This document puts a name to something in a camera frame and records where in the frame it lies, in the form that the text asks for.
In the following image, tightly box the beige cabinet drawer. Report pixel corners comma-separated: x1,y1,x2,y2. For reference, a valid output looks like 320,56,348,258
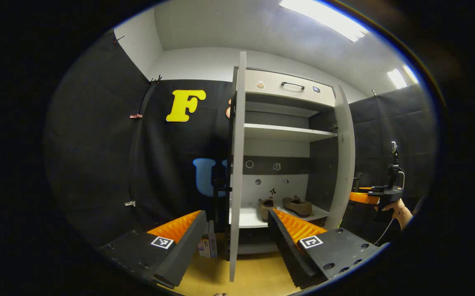
244,69,337,108

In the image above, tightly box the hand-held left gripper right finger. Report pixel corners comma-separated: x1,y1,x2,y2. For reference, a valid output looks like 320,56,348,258
267,208,386,289

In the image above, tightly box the brown fuzzy shoe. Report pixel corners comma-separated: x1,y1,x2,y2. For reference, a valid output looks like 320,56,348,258
257,197,277,223
282,195,313,218

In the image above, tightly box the white shoe cabinet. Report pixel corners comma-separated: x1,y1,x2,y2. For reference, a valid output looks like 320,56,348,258
225,51,357,284

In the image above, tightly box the thin gripper cable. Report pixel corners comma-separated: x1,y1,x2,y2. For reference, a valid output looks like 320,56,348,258
375,217,395,245

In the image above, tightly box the white cabinet shelf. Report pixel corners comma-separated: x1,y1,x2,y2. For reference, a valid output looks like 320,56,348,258
244,123,339,143
229,205,331,229

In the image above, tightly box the black door handle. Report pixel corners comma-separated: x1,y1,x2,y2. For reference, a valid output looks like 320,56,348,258
212,164,233,224

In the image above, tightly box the long ceiling light panel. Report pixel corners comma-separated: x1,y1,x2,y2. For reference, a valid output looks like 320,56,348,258
279,0,368,42

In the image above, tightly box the white shoe cabinet door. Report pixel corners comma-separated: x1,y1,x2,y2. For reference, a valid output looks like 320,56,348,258
226,51,247,283
324,84,356,231

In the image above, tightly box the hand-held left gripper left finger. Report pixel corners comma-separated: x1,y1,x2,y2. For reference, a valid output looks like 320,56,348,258
98,210,208,288

